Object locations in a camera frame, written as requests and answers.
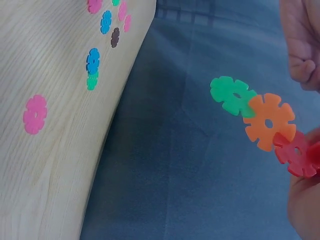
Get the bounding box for person's right hand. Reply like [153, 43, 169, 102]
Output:
[286, 126, 320, 240]

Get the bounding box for person's left hand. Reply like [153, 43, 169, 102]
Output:
[279, 0, 320, 94]

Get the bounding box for orange plastic snowflake disc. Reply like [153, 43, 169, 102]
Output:
[242, 92, 297, 152]

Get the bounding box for red plastic snowflake disc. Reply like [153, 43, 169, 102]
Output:
[272, 131, 320, 178]

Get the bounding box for person's legs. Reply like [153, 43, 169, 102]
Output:
[79, 0, 320, 240]

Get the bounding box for pink plastic snowflake disc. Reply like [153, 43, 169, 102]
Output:
[22, 94, 48, 135]
[86, 0, 104, 15]
[117, 1, 128, 22]
[123, 14, 133, 33]

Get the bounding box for brown plastic snowflake disc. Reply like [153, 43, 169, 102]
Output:
[110, 27, 121, 49]

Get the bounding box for blue plastic snowflake disc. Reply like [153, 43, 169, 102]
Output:
[100, 9, 113, 35]
[86, 47, 101, 75]

